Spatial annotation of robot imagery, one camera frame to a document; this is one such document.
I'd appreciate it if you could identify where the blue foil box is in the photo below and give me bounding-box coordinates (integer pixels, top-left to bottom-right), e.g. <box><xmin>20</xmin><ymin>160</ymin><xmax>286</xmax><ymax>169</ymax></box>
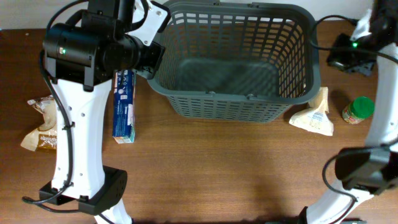
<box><xmin>113</xmin><ymin>70</ymin><xmax>136</xmax><ymax>144</ymax></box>

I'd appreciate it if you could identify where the grey plastic basket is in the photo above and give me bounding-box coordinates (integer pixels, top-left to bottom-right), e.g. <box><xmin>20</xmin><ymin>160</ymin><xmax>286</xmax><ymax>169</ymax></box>
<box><xmin>149</xmin><ymin>1</ymin><xmax>321</xmax><ymax>123</ymax></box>

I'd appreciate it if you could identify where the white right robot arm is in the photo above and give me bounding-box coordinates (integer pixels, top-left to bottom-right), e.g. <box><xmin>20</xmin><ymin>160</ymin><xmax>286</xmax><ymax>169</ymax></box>
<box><xmin>297</xmin><ymin>0</ymin><xmax>397</xmax><ymax>223</ymax></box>

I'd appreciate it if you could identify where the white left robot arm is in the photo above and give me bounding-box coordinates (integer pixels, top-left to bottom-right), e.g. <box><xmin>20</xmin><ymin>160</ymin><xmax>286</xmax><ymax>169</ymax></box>
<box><xmin>22</xmin><ymin>0</ymin><xmax>171</xmax><ymax>223</ymax></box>

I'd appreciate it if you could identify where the green lid jar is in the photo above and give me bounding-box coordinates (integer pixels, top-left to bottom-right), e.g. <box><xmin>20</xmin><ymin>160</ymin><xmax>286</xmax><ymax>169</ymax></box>
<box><xmin>342</xmin><ymin>96</ymin><xmax>375</xmax><ymax>124</ymax></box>

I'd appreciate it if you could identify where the cream paper bag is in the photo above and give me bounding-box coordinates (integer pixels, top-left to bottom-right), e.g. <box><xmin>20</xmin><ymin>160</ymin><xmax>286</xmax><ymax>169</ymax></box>
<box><xmin>289</xmin><ymin>87</ymin><xmax>334</xmax><ymax>136</ymax></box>

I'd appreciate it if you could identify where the brown white rice bag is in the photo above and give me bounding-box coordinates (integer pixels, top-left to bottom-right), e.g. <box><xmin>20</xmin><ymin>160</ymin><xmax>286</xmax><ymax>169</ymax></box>
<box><xmin>20</xmin><ymin>95</ymin><xmax>60</xmax><ymax>153</ymax></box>

